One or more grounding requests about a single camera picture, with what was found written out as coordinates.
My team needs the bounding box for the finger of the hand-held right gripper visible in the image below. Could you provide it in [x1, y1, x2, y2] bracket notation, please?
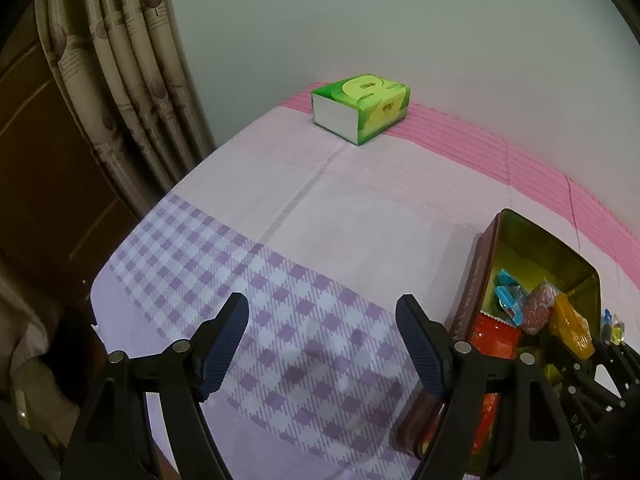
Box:
[594, 341, 640, 390]
[544, 336, 626, 403]

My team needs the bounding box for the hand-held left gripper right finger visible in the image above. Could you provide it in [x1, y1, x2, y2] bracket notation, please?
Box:
[395, 294, 583, 480]

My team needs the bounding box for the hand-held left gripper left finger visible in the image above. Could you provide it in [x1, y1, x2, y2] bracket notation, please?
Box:
[65, 291, 250, 480]

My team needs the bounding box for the yellow-green candy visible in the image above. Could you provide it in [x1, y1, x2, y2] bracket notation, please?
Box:
[600, 309, 627, 345]

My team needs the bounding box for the yellow-orange snack packet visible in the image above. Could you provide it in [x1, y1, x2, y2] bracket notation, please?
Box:
[549, 292, 596, 360]

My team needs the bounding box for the pink patterned snack packet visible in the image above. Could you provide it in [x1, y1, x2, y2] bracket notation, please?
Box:
[522, 282, 560, 336]

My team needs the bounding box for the large red snack packet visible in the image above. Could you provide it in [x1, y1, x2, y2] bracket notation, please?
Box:
[470, 312, 523, 456]

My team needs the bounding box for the maroon tin box gold inside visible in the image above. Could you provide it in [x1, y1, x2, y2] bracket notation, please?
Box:
[389, 208, 602, 476]

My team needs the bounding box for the blue candy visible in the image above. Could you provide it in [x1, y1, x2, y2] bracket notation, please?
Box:
[495, 285, 527, 330]

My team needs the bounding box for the pink and purple checked tablecloth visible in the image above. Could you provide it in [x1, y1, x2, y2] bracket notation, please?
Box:
[90, 80, 640, 480]

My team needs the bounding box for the beige cloth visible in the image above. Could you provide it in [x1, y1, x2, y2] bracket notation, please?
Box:
[0, 250, 101, 451]

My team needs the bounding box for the green tissue pack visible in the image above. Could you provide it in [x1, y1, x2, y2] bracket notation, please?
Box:
[311, 74, 412, 147]

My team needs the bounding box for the brown wooden door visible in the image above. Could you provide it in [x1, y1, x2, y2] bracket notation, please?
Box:
[0, 35, 146, 306]

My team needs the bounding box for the beige patterned curtain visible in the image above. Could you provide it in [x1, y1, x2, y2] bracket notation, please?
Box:
[34, 0, 218, 206]

